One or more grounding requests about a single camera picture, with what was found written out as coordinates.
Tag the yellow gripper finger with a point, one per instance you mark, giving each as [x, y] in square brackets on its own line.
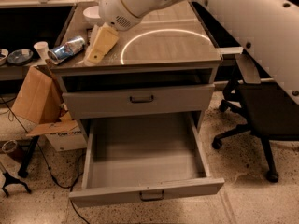
[93, 34]
[105, 40]

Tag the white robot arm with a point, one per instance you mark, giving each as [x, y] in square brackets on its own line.
[268, 30]

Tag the grey drawer cabinet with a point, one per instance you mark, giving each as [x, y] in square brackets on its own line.
[168, 48]

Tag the grey top drawer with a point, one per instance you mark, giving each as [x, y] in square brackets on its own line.
[103, 104]

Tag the open grey middle drawer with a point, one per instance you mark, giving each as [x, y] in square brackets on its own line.
[144, 159]

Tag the white bowl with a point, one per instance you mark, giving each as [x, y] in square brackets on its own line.
[91, 16]

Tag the white paper cup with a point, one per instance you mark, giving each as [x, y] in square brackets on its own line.
[42, 49]

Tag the dark plate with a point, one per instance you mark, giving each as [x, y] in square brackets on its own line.
[20, 57]

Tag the brown cardboard box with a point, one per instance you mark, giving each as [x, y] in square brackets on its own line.
[39, 102]

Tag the small bowl at left edge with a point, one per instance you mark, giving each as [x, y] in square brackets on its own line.
[3, 56]

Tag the white printed cardboard box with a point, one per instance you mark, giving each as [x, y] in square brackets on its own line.
[69, 140]

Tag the brown cup on floor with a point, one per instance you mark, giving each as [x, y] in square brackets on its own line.
[13, 150]

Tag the black tripod stand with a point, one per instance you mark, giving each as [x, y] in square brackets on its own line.
[11, 180]

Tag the black office chair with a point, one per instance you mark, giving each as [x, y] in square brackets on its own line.
[270, 112]

